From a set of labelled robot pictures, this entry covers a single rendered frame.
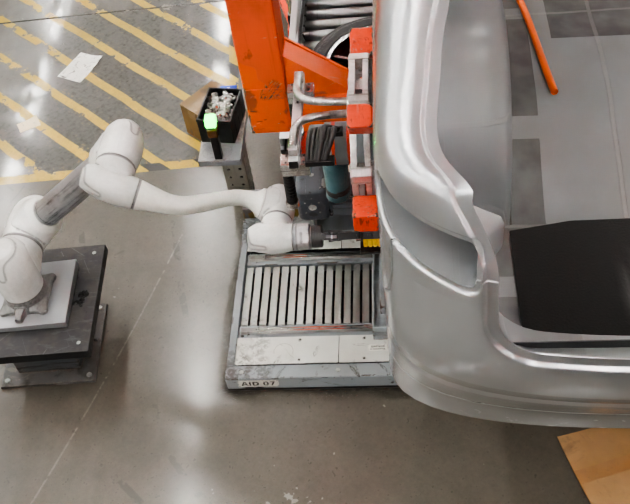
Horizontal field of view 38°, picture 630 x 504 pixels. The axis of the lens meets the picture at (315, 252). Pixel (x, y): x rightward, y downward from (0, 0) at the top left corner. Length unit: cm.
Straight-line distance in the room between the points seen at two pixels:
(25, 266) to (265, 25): 118
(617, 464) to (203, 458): 142
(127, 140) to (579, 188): 141
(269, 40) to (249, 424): 137
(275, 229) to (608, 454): 135
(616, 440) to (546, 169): 105
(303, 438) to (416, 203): 167
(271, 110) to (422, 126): 169
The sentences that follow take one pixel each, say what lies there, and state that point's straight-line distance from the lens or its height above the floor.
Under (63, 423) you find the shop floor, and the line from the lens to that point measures 360.
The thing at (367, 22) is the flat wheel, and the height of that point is 50.
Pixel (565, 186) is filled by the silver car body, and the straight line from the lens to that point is 276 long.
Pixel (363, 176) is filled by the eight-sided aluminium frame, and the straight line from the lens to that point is 275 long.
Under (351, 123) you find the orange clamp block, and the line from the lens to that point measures 266.
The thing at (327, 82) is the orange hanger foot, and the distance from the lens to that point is 344.
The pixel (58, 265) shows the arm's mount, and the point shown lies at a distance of 361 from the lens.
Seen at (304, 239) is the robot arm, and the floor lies 66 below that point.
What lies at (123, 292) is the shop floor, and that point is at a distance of 388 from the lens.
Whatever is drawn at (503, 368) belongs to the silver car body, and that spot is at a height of 116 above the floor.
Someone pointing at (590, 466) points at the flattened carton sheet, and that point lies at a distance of 330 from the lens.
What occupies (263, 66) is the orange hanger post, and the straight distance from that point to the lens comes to 338.
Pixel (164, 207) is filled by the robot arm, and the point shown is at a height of 82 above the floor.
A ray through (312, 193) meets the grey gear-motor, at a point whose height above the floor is 39.
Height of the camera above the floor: 290
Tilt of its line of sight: 49 degrees down
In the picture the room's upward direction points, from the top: 9 degrees counter-clockwise
